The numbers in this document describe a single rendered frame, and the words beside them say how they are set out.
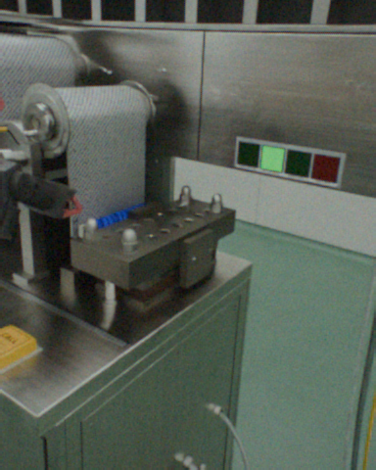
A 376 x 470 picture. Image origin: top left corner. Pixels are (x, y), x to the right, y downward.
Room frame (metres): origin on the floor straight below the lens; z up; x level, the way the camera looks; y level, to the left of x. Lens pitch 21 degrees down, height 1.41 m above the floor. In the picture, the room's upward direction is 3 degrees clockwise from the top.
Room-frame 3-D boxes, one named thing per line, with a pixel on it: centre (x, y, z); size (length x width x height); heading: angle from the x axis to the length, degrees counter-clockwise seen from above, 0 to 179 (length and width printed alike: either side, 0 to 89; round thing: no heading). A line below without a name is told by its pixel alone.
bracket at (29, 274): (0.93, 0.35, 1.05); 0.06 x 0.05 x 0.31; 146
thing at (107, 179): (1.00, 0.19, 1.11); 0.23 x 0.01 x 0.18; 146
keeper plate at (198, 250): (0.93, -0.02, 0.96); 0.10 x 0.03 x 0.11; 146
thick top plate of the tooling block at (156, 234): (0.97, 0.06, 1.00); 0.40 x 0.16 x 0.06; 146
